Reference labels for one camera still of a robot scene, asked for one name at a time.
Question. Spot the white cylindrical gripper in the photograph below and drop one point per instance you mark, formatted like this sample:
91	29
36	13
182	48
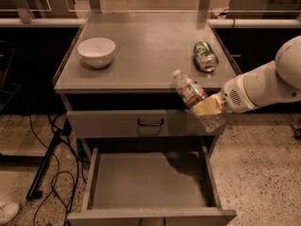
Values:
233	94

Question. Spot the clear plastic water bottle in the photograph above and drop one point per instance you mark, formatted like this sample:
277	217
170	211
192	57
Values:
192	93

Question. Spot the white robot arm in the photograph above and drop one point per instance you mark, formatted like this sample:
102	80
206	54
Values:
276	82

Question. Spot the grey metal drawer cabinet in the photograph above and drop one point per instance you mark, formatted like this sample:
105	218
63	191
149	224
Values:
150	46

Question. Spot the open middle drawer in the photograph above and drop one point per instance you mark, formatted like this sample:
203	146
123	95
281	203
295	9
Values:
151	189

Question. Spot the closed top drawer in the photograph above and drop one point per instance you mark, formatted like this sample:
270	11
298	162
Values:
123	123

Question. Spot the green soda can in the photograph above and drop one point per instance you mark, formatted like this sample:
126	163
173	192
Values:
205	57

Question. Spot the white ceramic bowl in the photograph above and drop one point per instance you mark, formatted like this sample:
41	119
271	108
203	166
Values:
97	52

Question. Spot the black metal stand leg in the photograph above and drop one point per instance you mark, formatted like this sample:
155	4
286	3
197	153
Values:
34	192

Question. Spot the white shoe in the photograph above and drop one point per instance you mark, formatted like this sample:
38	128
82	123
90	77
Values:
8	212

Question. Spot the black drawer handle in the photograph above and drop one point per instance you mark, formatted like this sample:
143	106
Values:
150	124

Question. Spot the white counter rail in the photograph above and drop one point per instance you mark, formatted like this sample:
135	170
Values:
215	23

